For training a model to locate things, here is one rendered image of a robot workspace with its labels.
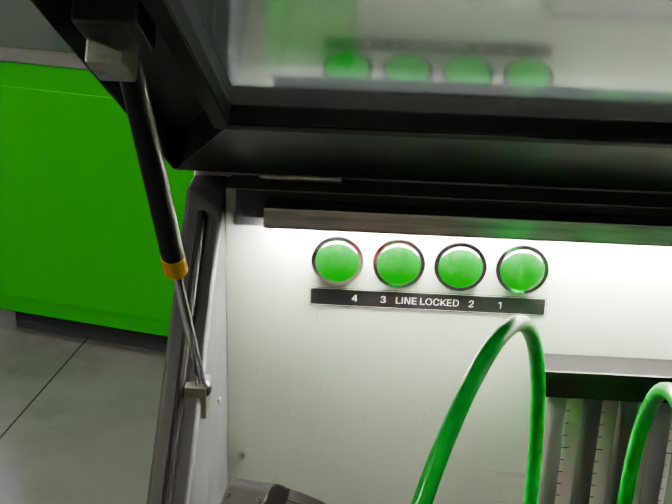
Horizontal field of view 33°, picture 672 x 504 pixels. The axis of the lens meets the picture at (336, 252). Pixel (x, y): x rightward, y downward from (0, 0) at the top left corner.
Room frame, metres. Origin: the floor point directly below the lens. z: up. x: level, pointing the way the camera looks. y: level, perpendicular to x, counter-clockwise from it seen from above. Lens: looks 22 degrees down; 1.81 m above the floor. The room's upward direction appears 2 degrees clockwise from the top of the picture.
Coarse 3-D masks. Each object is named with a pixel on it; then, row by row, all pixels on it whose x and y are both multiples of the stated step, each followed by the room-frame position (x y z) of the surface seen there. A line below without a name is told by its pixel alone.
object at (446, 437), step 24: (504, 336) 0.78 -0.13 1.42; (528, 336) 0.86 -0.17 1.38; (480, 360) 0.74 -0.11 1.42; (480, 384) 0.73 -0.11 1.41; (456, 408) 0.70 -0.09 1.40; (456, 432) 0.69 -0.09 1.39; (432, 456) 0.67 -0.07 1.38; (528, 456) 0.92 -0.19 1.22; (432, 480) 0.65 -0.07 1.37; (528, 480) 0.92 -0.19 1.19
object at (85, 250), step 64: (0, 0) 3.53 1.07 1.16; (0, 64) 3.54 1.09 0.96; (64, 64) 3.47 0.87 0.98; (0, 128) 3.54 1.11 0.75; (64, 128) 3.48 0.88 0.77; (128, 128) 3.41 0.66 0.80; (0, 192) 3.55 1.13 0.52; (64, 192) 3.48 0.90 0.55; (128, 192) 3.42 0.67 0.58; (0, 256) 3.56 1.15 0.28; (64, 256) 3.48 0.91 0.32; (128, 256) 3.42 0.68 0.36; (64, 320) 3.54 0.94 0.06; (128, 320) 3.43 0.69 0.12
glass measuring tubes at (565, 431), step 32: (576, 384) 0.97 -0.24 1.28; (608, 384) 0.97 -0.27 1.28; (640, 384) 0.97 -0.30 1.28; (576, 416) 1.00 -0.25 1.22; (608, 416) 0.99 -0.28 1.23; (544, 448) 0.98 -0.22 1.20; (576, 448) 1.00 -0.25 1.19; (608, 448) 0.99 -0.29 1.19; (544, 480) 0.98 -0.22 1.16; (576, 480) 0.98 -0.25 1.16; (608, 480) 0.98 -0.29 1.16; (640, 480) 0.99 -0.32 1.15
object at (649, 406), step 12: (660, 384) 0.81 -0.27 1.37; (648, 396) 0.84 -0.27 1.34; (660, 396) 0.81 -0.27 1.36; (648, 408) 0.84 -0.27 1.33; (636, 420) 0.86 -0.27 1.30; (648, 420) 0.85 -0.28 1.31; (636, 432) 0.86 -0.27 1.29; (648, 432) 0.86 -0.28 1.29; (636, 444) 0.87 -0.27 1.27; (636, 456) 0.87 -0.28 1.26; (624, 468) 0.88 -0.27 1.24; (636, 468) 0.87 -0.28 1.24; (624, 480) 0.88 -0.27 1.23; (636, 480) 0.88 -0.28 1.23; (624, 492) 0.88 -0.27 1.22
